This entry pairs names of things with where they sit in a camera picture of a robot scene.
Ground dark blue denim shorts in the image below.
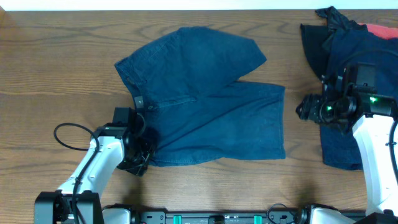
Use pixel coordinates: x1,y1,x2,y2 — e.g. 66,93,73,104
115,27,285,167

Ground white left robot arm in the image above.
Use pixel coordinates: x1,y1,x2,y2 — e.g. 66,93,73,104
34,124,156,224

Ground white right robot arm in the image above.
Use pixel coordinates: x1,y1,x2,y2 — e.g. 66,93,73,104
296,93,397,223

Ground dark navy garment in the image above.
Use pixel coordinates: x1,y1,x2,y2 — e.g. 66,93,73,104
310,29,397,170

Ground black cloth garment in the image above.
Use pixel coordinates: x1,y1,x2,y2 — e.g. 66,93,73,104
300,6,368,81

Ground red cloth garment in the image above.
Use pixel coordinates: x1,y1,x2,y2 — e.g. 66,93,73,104
365,24,398,40

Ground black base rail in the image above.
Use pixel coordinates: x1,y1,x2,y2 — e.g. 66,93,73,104
102,203,368,224

